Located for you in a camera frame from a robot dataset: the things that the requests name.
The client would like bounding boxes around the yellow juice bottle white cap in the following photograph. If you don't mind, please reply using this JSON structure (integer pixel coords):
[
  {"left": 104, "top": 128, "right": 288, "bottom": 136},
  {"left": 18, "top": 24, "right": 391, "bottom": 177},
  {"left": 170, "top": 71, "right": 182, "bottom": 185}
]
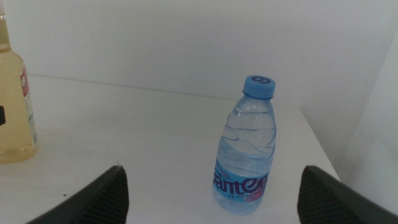
[{"left": 0, "top": 0, "right": 38, "bottom": 164}]

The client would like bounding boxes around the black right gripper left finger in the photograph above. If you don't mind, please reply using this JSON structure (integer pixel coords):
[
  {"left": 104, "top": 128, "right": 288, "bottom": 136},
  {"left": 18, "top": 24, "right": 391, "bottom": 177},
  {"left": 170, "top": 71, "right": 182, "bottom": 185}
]
[{"left": 26, "top": 165, "right": 130, "bottom": 224}]

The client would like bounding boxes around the clear water bottle blue cap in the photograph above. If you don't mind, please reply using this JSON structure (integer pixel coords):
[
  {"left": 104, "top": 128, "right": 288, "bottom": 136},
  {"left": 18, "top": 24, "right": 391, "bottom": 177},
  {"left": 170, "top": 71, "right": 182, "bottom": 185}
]
[{"left": 212, "top": 75, "right": 277, "bottom": 215}]

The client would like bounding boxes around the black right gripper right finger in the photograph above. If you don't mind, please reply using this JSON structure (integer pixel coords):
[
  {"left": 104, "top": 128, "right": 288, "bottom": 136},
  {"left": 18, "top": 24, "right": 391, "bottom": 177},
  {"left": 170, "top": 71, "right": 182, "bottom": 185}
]
[{"left": 297, "top": 165, "right": 398, "bottom": 224}]

